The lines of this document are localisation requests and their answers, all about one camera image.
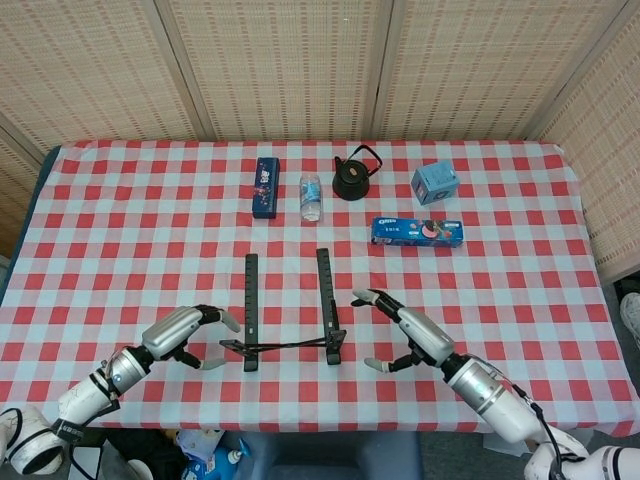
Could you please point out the dark blue rectangular box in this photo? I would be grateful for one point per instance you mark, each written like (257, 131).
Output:
(266, 192)

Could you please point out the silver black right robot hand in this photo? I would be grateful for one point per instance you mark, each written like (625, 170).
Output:
(425, 335)

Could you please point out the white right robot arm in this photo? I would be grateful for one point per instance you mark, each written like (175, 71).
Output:
(490, 395)

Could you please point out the light blue cube box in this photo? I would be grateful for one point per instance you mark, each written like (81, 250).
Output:
(435, 182)

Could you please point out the red white checkered tablecloth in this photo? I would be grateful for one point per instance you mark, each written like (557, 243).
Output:
(500, 280)

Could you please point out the woven bamboo screen panel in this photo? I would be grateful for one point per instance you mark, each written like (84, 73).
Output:
(285, 65)
(610, 150)
(480, 65)
(12, 190)
(75, 65)

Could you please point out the black folding laptop stand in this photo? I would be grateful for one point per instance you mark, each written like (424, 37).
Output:
(251, 300)

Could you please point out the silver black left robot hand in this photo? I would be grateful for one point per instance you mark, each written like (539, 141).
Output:
(167, 332)

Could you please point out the blue printed plastic bag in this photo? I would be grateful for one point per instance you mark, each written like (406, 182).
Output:
(210, 460)

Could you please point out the dark blue stool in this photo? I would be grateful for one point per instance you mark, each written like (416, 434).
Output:
(340, 457)

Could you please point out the small white box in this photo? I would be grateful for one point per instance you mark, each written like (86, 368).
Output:
(87, 465)

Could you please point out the black bag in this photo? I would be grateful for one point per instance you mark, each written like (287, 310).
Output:
(145, 450)

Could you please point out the blue Oreo cookie box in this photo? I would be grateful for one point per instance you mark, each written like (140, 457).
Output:
(400, 233)

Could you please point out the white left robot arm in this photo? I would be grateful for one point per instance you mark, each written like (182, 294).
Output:
(85, 395)

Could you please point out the clear plastic water bottle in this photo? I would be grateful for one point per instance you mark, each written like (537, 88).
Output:
(311, 197)

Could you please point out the black cast iron kettle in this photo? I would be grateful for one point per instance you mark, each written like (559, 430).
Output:
(351, 186)

